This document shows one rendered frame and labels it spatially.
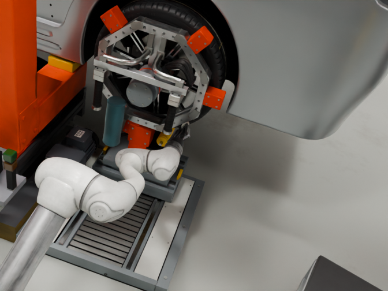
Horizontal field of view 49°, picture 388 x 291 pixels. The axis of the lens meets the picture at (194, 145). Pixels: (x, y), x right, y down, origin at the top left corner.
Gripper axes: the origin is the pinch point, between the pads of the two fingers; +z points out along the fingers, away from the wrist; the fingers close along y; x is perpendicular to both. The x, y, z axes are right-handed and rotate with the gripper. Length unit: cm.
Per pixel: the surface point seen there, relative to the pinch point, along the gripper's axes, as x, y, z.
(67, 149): 21, -53, -22
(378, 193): -146, 56, 86
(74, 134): 24, -53, -11
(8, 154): 43, -40, -62
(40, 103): 49, -43, -27
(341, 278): -88, 46, -36
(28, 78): 62, -28, -38
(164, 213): -41, -38, -11
